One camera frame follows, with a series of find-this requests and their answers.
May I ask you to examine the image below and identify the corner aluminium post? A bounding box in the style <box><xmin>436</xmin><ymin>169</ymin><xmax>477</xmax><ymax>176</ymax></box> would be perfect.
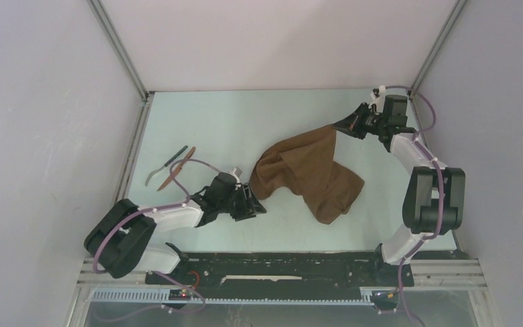
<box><xmin>86</xmin><ymin>0</ymin><xmax>149</xmax><ymax>102</ymax></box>
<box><xmin>411</xmin><ymin>0</ymin><xmax>469</xmax><ymax>91</ymax></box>

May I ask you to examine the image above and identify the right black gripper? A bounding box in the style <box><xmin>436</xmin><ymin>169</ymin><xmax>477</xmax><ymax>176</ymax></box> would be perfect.
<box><xmin>331</xmin><ymin>102</ymin><xmax>387</xmax><ymax>140</ymax></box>

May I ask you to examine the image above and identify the fork with dark handle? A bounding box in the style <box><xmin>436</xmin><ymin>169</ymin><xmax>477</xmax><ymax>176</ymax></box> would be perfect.
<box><xmin>144</xmin><ymin>145</ymin><xmax>188</xmax><ymax>187</ymax></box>

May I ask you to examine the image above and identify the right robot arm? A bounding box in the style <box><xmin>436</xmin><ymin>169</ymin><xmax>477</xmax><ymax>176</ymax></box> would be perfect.
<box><xmin>334</xmin><ymin>95</ymin><xmax>466</xmax><ymax>285</ymax></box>

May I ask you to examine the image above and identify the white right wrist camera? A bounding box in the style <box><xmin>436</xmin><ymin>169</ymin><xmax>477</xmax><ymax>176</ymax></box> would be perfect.
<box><xmin>368</xmin><ymin>85</ymin><xmax>387</xmax><ymax>114</ymax></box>

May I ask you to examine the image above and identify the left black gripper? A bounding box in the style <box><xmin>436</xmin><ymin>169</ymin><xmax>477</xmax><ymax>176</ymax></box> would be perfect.
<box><xmin>217</xmin><ymin>183</ymin><xmax>266</xmax><ymax>221</ymax></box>

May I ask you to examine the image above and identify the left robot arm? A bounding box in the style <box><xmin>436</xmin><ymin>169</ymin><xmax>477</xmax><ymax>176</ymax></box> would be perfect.
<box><xmin>84</xmin><ymin>172</ymin><xmax>267</xmax><ymax>284</ymax></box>

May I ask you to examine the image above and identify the brown wooden knife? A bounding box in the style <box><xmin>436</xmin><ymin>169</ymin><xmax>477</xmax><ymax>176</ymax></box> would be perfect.
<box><xmin>157</xmin><ymin>146</ymin><xmax>196</xmax><ymax>191</ymax></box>

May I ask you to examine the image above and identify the right corner aluminium post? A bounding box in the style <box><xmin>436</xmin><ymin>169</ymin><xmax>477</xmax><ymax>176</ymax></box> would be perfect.
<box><xmin>411</xmin><ymin>0</ymin><xmax>469</xmax><ymax>91</ymax></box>

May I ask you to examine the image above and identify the left corner aluminium post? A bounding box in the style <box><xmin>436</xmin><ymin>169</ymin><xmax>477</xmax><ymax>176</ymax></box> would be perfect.
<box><xmin>86</xmin><ymin>0</ymin><xmax>149</xmax><ymax>102</ymax></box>

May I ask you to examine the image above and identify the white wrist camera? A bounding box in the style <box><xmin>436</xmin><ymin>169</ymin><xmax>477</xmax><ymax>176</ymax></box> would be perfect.
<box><xmin>227</xmin><ymin>167</ymin><xmax>242</xmax><ymax>181</ymax></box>
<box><xmin>368</xmin><ymin>85</ymin><xmax>387</xmax><ymax>114</ymax></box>

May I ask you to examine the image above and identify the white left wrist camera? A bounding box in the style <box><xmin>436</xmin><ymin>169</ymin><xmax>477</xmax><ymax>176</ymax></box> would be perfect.
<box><xmin>227</xmin><ymin>167</ymin><xmax>242</xmax><ymax>181</ymax></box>

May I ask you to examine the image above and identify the white toothed cable duct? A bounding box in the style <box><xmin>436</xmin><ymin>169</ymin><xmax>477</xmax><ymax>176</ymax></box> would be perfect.
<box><xmin>89</xmin><ymin>287</ymin><xmax>373</xmax><ymax>306</ymax></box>

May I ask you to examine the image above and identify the brown cloth napkin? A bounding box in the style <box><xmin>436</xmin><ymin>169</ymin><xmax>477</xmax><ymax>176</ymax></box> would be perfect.
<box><xmin>249</xmin><ymin>125</ymin><xmax>365</xmax><ymax>225</ymax></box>

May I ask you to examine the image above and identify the aluminium frame rail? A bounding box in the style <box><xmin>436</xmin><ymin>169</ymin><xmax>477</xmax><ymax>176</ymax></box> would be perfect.
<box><xmin>76</xmin><ymin>258</ymin><xmax>488</xmax><ymax>291</ymax></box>

